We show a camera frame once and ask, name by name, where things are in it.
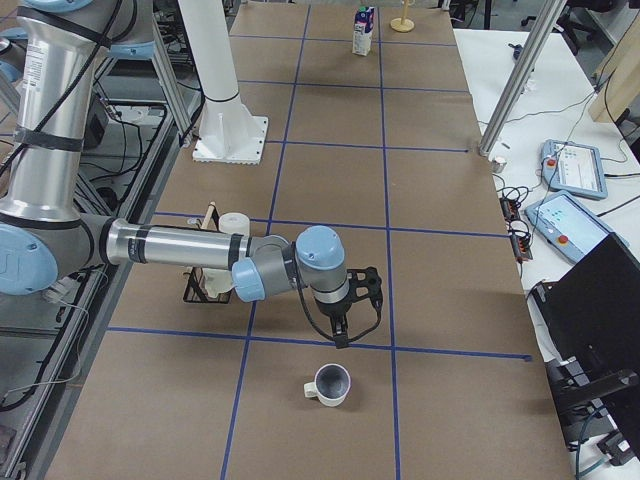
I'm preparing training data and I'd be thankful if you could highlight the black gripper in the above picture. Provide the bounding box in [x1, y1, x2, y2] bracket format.
[317, 300, 350, 349]

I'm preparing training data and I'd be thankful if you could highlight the white mug grey inside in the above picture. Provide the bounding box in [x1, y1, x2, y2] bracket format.
[303, 364, 351, 407]

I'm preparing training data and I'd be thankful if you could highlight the blue white milk carton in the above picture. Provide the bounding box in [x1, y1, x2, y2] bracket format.
[352, 6, 375, 56]

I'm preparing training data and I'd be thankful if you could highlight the white cup with label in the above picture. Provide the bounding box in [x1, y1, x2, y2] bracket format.
[202, 268, 233, 299]

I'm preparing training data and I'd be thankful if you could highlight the white cup lettered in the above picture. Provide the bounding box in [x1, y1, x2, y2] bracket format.
[218, 212, 251, 236]

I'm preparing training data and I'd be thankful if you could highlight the wooden cup tree stand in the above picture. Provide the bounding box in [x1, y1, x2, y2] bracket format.
[390, 0, 415, 33]

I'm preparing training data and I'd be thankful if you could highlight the black orange power strip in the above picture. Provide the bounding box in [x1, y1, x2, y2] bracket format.
[499, 198, 533, 264]

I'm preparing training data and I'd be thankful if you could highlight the small metal cylinder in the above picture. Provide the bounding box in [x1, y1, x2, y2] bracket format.
[491, 156, 507, 174]

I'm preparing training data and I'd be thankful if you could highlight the near teach pendant tablet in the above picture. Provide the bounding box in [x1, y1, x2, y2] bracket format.
[525, 190, 614, 264]

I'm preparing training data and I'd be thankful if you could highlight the teach pendant tablet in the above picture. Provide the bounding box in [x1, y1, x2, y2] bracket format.
[541, 139, 608, 200]
[525, 190, 614, 264]

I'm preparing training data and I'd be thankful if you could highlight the black monitor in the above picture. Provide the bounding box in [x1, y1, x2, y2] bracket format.
[532, 233, 639, 454]

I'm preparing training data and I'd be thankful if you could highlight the far teach pendant tablet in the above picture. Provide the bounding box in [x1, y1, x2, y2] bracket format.
[541, 139, 608, 200]

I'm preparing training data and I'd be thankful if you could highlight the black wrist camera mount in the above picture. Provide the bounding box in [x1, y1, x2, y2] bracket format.
[347, 266, 384, 312]

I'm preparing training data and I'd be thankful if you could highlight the black wire cup rack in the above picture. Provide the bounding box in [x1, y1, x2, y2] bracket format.
[183, 201, 231, 304]

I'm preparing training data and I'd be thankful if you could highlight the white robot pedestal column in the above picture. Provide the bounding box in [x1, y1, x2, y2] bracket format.
[179, 0, 269, 165]

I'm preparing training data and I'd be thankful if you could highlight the aluminium frame post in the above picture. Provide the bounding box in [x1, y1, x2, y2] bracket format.
[478, 0, 566, 157]

